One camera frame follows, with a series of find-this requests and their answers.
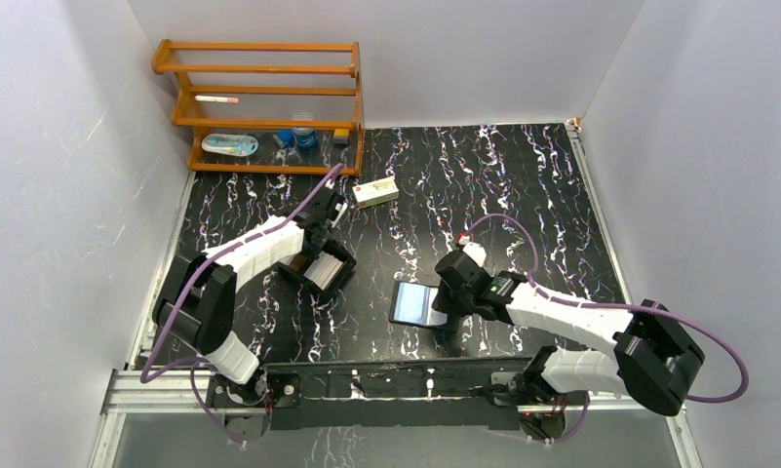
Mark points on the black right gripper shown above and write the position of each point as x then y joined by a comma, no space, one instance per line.
443,302

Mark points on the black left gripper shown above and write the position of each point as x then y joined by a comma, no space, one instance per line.
322,259

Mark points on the black card holder box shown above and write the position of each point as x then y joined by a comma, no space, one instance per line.
326,274

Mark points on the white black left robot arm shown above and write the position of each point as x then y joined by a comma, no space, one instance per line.
198,296

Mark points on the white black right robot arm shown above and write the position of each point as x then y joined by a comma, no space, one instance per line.
644,354

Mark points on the white green red carton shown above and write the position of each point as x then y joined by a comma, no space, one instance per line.
376,192

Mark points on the blue jar clear lid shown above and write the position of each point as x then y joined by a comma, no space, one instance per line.
304,134

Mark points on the small yellow black block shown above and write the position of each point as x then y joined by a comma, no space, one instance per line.
341,137

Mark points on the small blue block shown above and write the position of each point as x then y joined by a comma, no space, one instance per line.
284,138

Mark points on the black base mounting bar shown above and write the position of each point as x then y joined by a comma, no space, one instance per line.
445,392

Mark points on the blue white plastic package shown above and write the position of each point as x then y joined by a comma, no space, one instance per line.
230,144

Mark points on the wooden shelf rack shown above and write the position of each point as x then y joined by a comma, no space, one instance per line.
273,81

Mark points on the white pink marker pen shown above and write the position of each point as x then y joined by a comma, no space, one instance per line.
216,99

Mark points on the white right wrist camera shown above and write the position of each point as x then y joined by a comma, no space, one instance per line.
474,250

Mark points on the aluminium frame rail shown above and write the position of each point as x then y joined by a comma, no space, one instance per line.
158,424

